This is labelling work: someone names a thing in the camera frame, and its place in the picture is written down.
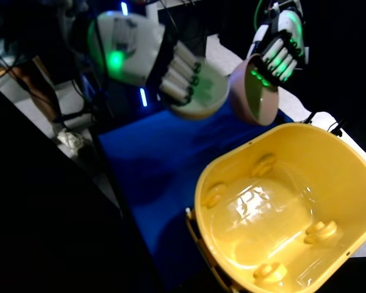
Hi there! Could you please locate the large pink bowl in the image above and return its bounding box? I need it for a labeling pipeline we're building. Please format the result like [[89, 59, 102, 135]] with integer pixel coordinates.
[[228, 54, 280, 126]]

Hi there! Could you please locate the yellow plastic tub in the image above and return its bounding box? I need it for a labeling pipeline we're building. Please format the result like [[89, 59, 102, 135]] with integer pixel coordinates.
[[185, 122, 366, 293]]

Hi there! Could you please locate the small grey-white bowl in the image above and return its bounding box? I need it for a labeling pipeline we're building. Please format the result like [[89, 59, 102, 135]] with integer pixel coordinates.
[[167, 62, 231, 120]]

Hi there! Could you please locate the green cable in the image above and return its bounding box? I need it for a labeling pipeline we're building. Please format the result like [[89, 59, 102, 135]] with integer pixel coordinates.
[[253, 0, 265, 33]]

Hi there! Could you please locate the blue light strip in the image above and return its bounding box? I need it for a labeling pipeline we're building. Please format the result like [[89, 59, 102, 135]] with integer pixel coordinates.
[[120, 1, 148, 107]]

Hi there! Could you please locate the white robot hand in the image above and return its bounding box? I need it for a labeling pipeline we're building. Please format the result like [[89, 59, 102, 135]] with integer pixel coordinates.
[[246, 9, 309, 85], [87, 10, 203, 107]]

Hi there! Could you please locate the white shoe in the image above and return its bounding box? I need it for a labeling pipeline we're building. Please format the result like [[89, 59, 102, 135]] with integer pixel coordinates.
[[55, 127, 94, 154]]

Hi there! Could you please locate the blue table cloth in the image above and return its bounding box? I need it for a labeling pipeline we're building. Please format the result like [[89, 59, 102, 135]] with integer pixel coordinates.
[[96, 100, 293, 291]]

